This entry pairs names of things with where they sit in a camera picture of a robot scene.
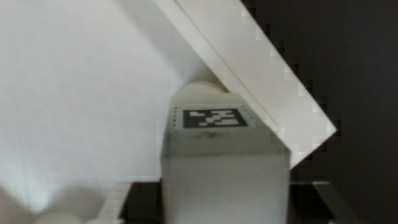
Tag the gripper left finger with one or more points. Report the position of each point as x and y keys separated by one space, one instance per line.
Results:
x=131 y=204

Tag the white square table top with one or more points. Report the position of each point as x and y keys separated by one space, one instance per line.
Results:
x=98 y=58

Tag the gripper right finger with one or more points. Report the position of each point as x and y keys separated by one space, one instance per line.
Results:
x=316 y=205

